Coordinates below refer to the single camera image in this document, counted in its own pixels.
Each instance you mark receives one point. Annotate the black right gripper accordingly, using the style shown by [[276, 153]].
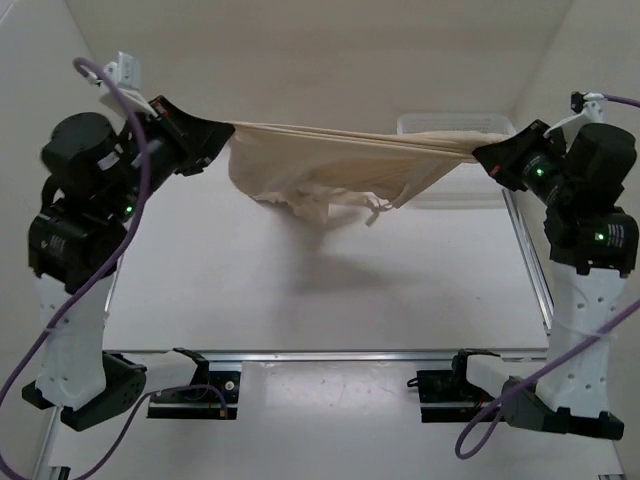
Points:
[[501, 160]]

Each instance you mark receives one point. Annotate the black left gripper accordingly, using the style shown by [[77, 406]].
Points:
[[199, 139]]

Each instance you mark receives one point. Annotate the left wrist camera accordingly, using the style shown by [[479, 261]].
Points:
[[125, 72]]

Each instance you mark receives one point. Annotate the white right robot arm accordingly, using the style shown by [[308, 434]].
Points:
[[593, 250]]

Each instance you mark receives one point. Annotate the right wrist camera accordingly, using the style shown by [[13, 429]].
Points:
[[586, 110]]

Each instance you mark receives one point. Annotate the aluminium table edge rail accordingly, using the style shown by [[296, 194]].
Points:
[[237, 356]]

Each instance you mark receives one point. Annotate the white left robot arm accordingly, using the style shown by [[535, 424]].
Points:
[[88, 203]]

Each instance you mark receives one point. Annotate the white plastic basket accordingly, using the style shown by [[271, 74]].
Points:
[[451, 177]]

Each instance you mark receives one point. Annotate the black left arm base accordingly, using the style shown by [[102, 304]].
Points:
[[213, 393]]

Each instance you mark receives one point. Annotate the beige trousers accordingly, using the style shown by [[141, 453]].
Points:
[[311, 169]]

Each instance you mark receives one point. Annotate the aluminium right side rail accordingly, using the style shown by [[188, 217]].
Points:
[[531, 260]]

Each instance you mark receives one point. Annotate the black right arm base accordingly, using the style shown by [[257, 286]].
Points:
[[446, 396]]

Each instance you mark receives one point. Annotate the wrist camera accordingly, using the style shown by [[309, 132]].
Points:
[[586, 110], [125, 72]]

